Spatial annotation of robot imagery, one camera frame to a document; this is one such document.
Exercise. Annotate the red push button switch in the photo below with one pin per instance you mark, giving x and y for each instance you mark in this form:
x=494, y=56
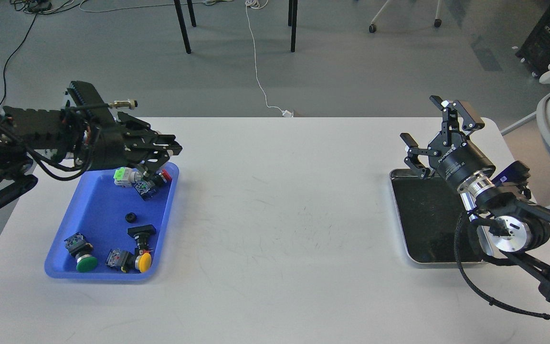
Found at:
x=147, y=188

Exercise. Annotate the image-right black gripper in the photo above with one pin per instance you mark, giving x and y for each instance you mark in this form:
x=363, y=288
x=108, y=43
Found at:
x=451, y=154

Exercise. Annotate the green push button switch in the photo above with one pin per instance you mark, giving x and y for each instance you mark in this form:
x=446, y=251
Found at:
x=81, y=250

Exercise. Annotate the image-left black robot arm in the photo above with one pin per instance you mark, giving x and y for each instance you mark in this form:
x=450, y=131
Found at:
x=81, y=136

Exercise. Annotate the light green switch block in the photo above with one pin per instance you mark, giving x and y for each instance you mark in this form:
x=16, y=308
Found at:
x=126, y=177

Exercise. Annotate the image-left black gripper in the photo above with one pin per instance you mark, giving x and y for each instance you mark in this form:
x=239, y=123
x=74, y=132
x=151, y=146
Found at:
x=128, y=141

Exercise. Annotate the yellow push button switch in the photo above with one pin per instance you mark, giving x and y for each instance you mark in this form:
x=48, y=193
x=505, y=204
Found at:
x=125, y=261

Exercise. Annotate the blue plastic tray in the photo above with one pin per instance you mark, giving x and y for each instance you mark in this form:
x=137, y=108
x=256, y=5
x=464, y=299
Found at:
x=97, y=210

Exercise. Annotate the silver metal tray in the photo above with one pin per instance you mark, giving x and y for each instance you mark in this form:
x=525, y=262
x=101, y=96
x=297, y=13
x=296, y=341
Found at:
x=428, y=211

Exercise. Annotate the black push button switch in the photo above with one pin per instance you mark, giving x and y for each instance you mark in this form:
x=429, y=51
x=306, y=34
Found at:
x=141, y=235

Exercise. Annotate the white rolling chair base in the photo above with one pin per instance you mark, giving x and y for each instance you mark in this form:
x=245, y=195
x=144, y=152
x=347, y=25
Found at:
x=392, y=14

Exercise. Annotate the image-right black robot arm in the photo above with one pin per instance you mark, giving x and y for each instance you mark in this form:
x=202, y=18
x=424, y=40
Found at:
x=518, y=227

